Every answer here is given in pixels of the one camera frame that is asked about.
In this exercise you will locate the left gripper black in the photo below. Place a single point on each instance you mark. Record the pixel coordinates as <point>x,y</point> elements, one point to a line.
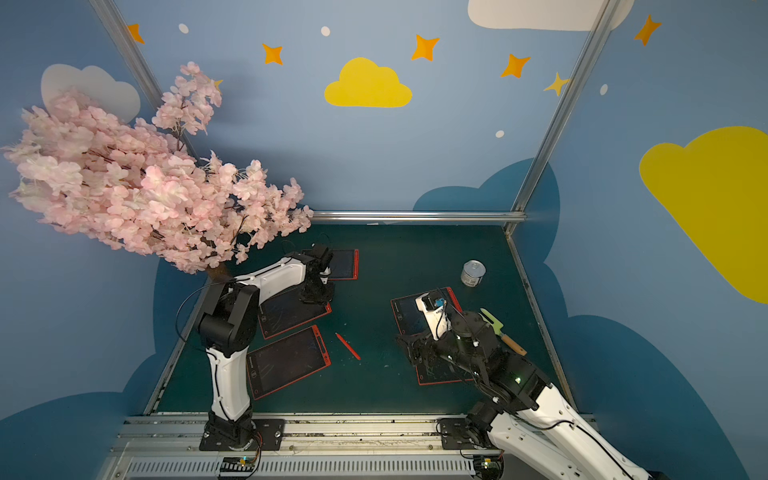
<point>317,285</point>

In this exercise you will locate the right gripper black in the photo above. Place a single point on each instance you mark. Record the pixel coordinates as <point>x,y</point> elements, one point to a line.
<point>429,348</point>

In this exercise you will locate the red tablet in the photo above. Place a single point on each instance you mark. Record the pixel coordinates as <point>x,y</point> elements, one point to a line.
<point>440,371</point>
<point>344,265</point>
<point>409,319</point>
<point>282,363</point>
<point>285,312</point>

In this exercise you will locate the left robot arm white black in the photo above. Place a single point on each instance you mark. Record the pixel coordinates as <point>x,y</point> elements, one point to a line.
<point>227,325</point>

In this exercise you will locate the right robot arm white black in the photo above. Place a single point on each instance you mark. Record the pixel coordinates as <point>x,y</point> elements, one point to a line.
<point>524,414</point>

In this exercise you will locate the silver tin can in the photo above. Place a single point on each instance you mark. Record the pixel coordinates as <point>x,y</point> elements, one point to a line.
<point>473,271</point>

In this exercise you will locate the right circuit board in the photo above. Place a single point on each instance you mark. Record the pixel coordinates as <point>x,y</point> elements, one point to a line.
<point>487,468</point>

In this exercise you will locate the circuit board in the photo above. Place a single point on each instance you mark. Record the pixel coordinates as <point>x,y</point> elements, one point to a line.
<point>487,468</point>
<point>238,467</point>

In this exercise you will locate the left circuit board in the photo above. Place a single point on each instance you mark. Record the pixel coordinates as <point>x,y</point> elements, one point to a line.
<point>238,467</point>

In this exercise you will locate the pink cherry blossom tree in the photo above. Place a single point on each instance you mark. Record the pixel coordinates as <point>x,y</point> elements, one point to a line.
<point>136,187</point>

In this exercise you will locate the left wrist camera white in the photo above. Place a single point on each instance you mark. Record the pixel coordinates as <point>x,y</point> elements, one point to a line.
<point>324,275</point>

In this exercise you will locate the green garden fork wooden handle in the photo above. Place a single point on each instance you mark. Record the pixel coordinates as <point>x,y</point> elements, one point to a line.
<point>497,327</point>

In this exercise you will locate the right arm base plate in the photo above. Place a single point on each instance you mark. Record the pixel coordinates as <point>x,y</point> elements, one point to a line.
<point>460,433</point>

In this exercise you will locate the aluminium back rail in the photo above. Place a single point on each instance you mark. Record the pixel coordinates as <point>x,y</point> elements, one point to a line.
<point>387,217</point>

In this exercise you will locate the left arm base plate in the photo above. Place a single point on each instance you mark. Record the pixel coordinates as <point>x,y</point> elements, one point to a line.
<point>270,433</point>

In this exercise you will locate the aluminium rail frame front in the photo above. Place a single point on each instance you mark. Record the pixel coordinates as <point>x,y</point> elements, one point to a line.
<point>313,446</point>

